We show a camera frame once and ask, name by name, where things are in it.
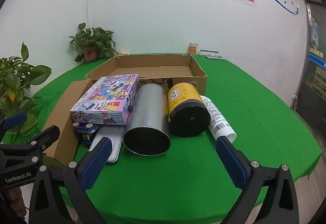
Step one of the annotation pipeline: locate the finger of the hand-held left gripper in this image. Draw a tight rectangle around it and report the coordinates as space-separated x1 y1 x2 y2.
0 111 28 139
24 125 61 153

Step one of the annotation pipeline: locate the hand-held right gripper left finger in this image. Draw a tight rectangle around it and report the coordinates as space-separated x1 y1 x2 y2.
28 137 114 224

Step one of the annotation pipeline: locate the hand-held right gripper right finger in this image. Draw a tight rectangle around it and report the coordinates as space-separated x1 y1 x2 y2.
215 135 300 224

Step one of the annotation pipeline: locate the white spray can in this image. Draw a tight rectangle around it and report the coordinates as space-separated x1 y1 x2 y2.
200 95 237 143

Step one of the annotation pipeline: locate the colourful printed game box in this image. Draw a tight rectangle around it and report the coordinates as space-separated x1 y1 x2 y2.
70 74 140 126

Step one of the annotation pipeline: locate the silver metal tin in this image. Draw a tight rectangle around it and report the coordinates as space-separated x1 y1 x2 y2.
122 83 172 157

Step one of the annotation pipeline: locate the yellow canister with black lid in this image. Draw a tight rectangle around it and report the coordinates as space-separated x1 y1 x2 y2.
167 82 211 138

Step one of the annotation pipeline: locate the cardboard box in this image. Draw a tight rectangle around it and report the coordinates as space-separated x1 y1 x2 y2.
42 54 208 170

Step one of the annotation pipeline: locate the person's left hand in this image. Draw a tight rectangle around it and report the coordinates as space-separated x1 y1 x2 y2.
0 186 28 224

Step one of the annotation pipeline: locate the green tablecloth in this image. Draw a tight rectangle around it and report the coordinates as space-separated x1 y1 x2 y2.
29 54 323 224

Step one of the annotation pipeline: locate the large leafy green plant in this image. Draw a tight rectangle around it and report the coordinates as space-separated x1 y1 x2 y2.
0 42 53 144

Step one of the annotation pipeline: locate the small potted green plant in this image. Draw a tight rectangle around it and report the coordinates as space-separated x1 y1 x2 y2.
68 23 118 63

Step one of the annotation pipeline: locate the glass door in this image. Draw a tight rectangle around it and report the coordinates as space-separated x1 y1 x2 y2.
290 0 326 143

